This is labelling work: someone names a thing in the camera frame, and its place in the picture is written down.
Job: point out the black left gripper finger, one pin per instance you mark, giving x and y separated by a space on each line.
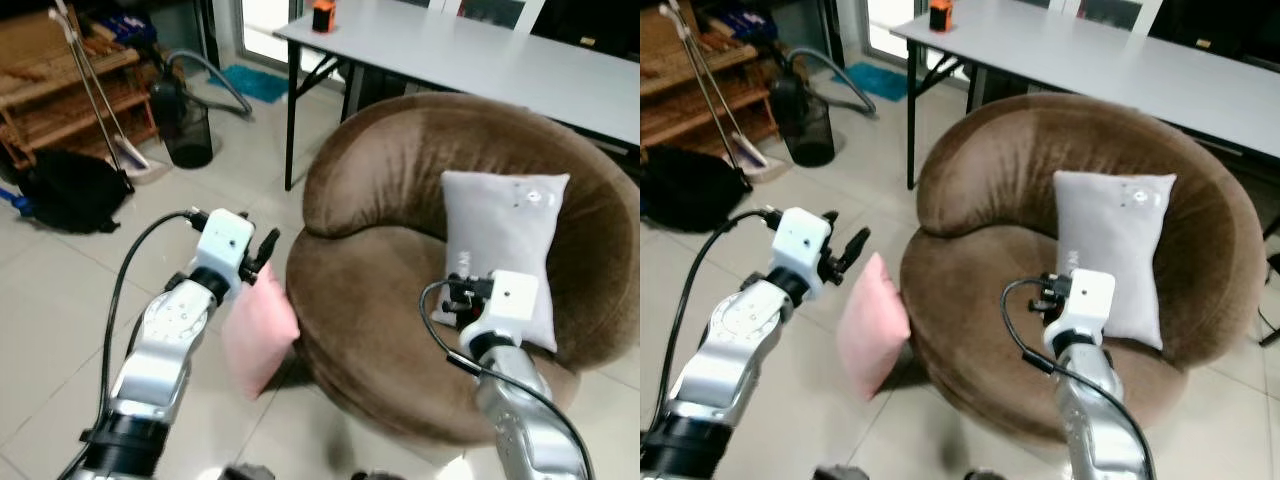
857 246
830 219
246 221
269 246

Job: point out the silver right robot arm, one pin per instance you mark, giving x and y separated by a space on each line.
520 410
1095 410

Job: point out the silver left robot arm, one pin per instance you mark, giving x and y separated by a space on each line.
165 345
725 345

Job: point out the brown round velvet sofa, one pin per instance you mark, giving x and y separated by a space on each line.
1000 300
390 300

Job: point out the pink pillow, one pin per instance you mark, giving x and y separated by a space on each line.
258 330
872 330

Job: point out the grey pillow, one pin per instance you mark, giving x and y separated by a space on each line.
505 230
1115 230

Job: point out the blue floor mat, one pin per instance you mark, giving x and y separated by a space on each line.
255 84
878 82

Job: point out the black mesh waste bin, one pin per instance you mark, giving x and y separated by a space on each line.
185 125
805 122

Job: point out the black bag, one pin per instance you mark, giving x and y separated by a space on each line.
75 190
690 188

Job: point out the black right robot foot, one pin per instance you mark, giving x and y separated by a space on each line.
985 475
375 475

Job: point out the black robot foot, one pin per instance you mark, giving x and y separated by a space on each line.
842 473
375 475
985 475
247 473

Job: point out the wooden slatted shelf rack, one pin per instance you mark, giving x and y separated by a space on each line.
680 90
50 100

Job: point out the black left robot foot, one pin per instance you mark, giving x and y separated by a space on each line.
842 473
247 473

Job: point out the dark blue packet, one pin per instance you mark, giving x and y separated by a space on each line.
745 22
128 28

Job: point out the small orange black device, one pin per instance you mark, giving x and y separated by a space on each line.
941 14
323 15

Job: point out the black office chair base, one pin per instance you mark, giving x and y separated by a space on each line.
1272 290

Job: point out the grey folding table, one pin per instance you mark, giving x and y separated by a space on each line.
1100 60
480 60

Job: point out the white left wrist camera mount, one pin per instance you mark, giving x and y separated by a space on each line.
802 240
224 242

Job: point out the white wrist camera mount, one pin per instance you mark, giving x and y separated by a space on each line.
1090 300
802 240
224 242
512 303

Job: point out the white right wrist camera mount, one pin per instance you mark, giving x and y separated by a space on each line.
512 303
1090 300

